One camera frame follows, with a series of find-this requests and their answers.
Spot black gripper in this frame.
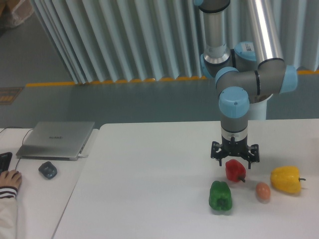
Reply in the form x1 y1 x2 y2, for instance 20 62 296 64
210 137 259 169

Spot red bell pepper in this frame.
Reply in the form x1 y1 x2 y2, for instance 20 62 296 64
225 159 246 182

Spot white sleeved forearm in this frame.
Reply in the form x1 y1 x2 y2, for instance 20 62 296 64
0 186 17 239

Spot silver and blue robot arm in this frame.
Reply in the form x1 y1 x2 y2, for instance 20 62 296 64
194 0 298 164

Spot person's hand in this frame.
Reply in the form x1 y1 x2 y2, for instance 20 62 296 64
0 170 22 190

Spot green bell pepper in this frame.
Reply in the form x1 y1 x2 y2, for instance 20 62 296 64
209 181 232 211

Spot brown egg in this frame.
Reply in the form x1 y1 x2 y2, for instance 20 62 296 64
255 182 271 200

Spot yellow bell pepper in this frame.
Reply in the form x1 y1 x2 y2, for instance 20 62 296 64
270 166 306 194

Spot silver closed laptop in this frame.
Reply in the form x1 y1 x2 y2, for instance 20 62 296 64
16 121 95 161

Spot white folding partition screen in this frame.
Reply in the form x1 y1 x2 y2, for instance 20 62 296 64
31 0 319 84

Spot black keyboard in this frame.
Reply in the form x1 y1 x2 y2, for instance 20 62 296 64
0 152 12 174

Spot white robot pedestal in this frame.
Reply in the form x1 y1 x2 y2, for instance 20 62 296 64
248 94 273 120

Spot white laptop cable plug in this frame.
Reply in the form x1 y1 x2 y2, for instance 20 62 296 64
78 154 88 158

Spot black mouse cable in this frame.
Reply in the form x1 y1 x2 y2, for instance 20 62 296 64
0 126 34 172

